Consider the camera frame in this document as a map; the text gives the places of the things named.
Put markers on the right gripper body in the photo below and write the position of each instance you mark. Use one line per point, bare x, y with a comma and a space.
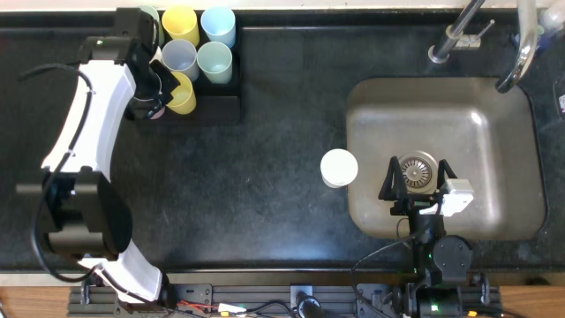
406, 206

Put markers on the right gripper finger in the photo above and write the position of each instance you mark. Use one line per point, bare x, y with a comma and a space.
393, 190
445, 172

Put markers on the yellow cup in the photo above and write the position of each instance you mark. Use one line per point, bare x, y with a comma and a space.
183, 99
180, 22

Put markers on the pink cup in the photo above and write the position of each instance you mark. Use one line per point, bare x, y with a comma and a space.
157, 115

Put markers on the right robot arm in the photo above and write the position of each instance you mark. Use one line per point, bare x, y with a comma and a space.
452, 256

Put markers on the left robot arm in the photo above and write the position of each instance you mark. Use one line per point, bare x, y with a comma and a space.
101, 115

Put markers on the steel sink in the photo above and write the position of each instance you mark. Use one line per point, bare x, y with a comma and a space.
485, 132

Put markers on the steel tap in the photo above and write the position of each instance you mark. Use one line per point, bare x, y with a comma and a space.
527, 44

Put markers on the blue soap bottle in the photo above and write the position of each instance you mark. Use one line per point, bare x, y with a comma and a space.
552, 20

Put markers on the narrow black tray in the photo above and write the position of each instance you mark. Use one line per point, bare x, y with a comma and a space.
216, 110

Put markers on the large black tray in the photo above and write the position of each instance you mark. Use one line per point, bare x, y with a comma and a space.
237, 66

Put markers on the green cup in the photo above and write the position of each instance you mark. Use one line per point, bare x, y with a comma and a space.
215, 59
155, 14

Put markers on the blue cup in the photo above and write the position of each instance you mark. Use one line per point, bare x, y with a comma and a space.
218, 24

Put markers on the grey cup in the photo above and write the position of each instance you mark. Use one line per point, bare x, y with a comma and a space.
178, 55

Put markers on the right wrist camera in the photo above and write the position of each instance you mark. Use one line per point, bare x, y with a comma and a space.
454, 199

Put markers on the mounting rail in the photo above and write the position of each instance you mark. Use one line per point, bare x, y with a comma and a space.
256, 296

